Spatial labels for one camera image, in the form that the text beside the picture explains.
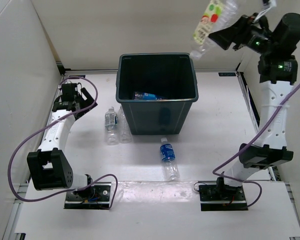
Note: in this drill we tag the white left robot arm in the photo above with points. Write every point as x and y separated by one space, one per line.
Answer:
48 166

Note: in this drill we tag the clear bottle dark blue label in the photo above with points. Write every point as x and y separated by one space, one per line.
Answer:
168 159

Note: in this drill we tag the dark green plastic bin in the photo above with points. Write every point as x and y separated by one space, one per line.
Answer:
156 91

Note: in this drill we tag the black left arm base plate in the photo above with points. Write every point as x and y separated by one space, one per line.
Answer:
98 200

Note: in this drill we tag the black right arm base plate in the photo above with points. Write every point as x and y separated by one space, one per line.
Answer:
212 200

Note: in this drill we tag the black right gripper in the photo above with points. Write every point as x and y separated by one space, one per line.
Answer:
224 38

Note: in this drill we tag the clear bottle white blue label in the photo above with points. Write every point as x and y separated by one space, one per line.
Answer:
110 124

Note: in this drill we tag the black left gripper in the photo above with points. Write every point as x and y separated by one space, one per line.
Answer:
89 100

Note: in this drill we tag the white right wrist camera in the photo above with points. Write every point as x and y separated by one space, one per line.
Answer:
267 6

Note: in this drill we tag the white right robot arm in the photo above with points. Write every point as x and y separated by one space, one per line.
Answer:
277 68

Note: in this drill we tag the clear bottle apple label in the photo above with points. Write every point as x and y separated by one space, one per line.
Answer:
217 16

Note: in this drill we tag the clear unlabelled plastic bottle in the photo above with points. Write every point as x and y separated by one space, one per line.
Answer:
123 127

